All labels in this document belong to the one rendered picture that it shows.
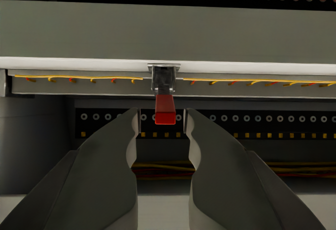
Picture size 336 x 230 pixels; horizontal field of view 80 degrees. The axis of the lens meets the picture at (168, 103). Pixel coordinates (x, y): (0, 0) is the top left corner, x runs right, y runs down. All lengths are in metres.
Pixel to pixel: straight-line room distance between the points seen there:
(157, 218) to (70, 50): 0.20
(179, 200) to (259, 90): 0.15
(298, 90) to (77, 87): 0.24
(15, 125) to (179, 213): 0.22
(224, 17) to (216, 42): 0.02
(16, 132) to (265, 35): 0.29
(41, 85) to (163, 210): 0.19
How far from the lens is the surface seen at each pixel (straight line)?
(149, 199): 0.25
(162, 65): 0.17
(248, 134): 0.39
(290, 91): 0.26
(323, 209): 0.32
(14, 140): 0.31
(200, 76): 0.22
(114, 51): 0.17
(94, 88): 0.23
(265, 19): 0.20
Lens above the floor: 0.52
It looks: 20 degrees up
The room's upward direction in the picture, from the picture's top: 178 degrees counter-clockwise
